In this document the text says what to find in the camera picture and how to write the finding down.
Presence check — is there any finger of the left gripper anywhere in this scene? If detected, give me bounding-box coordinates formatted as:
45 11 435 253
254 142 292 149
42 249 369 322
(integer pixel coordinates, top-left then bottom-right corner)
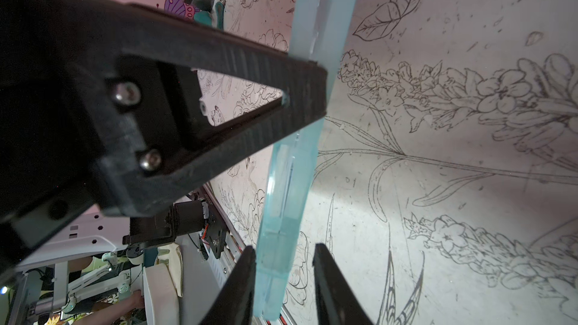
96 3 328 217

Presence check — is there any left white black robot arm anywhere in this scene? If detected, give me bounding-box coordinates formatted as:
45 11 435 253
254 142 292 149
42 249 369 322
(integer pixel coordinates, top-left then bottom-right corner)
1 0 328 278

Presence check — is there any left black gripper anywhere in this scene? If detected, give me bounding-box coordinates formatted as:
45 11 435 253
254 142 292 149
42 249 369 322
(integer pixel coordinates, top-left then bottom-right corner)
1 0 135 275

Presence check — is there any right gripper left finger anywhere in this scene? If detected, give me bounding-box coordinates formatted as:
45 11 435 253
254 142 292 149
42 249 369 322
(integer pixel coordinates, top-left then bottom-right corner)
200 246 256 324

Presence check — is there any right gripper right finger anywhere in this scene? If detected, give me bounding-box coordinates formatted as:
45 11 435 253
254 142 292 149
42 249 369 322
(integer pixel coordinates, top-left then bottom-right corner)
313 243 372 325

